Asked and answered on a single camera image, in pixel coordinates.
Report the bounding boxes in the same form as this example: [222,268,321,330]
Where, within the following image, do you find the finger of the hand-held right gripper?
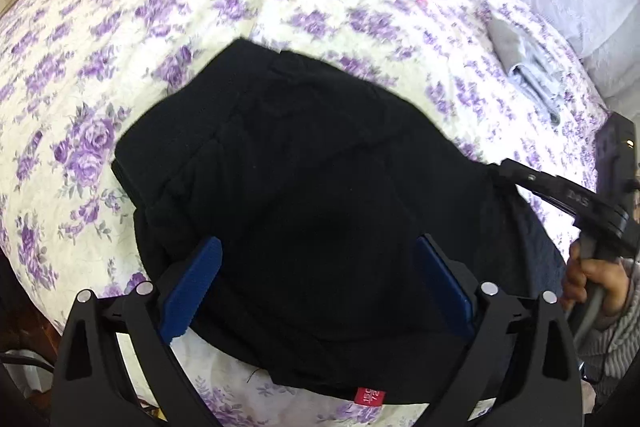
[492,158,601,220]

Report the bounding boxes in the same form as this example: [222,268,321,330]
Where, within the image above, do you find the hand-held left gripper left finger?
[50,237,223,427]

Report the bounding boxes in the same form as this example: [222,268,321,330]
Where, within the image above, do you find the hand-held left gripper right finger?
[415,234,583,427]

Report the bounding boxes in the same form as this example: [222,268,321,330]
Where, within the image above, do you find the black pants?
[111,38,568,405]

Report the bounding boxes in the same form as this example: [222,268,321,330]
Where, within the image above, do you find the person's right forearm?
[575,264,640,383]

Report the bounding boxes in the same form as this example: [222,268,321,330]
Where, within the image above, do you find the person's right hand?
[560,239,632,323]

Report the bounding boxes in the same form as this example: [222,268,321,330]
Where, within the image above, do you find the folded grey garment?
[487,18,568,125]

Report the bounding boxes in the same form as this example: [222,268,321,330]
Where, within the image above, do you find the purple floral bedspread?
[0,0,608,427]

